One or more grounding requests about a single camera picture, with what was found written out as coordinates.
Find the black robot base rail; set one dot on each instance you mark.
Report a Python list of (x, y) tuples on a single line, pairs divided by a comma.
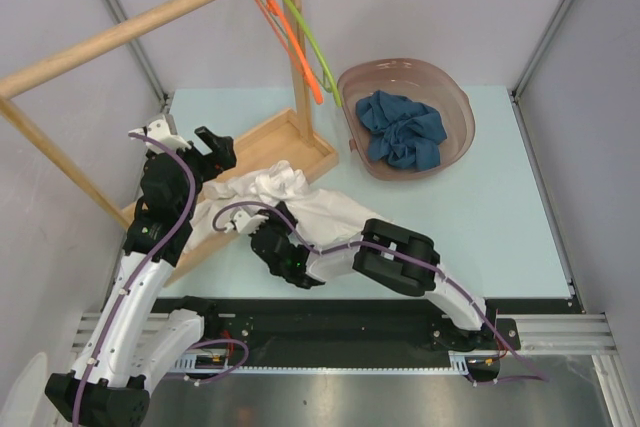
[(353, 334)]

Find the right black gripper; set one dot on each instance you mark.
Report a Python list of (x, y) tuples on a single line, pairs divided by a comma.
[(276, 218)]

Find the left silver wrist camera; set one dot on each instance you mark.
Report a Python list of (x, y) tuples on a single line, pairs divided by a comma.
[(162, 128)]

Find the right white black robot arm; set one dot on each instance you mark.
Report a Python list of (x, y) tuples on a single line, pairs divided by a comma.
[(401, 260)]

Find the pink translucent plastic basin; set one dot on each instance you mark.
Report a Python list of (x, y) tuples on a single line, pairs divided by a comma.
[(419, 81)]

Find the blue t shirt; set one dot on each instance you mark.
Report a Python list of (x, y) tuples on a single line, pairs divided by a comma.
[(404, 133)]

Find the green clothes hanger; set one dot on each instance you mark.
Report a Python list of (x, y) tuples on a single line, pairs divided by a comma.
[(326, 81)]

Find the orange clothes hanger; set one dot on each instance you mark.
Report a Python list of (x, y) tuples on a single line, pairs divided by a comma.
[(276, 18)]

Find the wooden clothes rack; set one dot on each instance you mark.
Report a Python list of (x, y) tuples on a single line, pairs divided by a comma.
[(288, 135)]

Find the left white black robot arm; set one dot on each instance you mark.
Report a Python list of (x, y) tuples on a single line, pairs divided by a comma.
[(112, 380)]

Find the white printed t shirt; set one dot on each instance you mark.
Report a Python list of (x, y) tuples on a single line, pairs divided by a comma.
[(324, 216)]

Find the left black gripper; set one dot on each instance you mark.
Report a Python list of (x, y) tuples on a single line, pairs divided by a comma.
[(220, 158)]

